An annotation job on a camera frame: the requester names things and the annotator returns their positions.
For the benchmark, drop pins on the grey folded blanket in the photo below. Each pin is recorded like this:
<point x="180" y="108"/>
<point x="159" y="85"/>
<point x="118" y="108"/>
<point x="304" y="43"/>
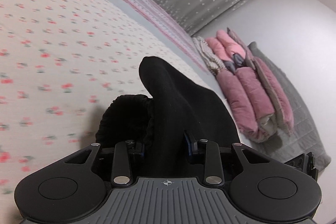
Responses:
<point x="305" y="137"/>

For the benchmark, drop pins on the cherry print bed sheet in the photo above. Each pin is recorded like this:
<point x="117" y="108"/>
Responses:
<point x="62" y="63"/>

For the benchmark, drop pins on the pink folded jacket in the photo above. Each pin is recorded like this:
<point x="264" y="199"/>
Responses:
<point x="227" y="50"/>

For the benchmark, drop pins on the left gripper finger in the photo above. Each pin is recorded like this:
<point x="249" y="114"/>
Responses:
<point x="192" y="143"/>

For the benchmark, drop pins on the mauve folded quilted jacket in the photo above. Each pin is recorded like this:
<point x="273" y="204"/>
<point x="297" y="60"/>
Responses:
<point x="258" y="103"/>

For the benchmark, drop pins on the beige folded knit cloth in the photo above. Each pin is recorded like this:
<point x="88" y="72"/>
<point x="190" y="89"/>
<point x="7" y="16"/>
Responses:
<point x="212" y="62"/>

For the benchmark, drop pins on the black pants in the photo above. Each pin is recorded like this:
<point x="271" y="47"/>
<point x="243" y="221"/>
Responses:
<point x="176" y="108"/>

